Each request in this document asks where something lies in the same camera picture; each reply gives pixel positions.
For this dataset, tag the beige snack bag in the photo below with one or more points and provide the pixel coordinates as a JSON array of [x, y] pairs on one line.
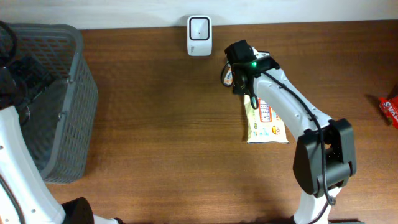
[[264, 124]]

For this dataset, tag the orange tissue pack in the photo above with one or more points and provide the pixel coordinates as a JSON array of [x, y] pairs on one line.
[[227, 76]]

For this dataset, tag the red snack bag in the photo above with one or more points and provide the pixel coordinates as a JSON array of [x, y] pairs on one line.
[[389, 109]]

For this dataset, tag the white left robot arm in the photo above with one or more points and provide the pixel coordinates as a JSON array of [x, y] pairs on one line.
[[25, 197]]

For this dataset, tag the grey plastic mesh basket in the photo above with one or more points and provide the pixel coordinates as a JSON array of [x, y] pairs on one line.
[[45, 77]]

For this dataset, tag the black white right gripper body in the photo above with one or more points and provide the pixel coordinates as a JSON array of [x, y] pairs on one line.
[[244, 89]]

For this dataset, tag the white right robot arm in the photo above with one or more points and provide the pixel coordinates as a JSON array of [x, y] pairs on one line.
[[325, 155]]

